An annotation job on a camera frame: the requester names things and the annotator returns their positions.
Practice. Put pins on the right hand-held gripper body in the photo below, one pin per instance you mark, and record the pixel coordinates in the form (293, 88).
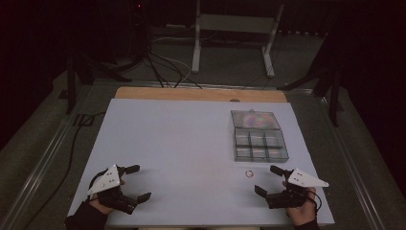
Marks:
(303, 180)

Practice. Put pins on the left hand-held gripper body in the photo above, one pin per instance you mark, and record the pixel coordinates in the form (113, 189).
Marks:
(108, 182)

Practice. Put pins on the clear plastic compartment box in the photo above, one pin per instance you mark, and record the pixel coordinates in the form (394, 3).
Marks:
(260, 143)

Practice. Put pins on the person's left hand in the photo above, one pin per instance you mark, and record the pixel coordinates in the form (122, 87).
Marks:
(100, 207)

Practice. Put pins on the person's right hand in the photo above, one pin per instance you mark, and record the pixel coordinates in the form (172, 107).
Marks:
(304, 214)

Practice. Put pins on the white table mat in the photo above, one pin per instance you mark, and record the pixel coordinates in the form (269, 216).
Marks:
(178, 143)

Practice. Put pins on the black metal stand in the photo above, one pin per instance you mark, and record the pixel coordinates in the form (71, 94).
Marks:
(333, 96)
(72, 83)

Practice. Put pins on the white metal stand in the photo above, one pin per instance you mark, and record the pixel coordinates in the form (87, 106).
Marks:
(234, 23)

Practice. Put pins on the metal floor rail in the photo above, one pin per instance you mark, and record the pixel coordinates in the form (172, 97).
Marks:
(44, 159)
(351, 159)

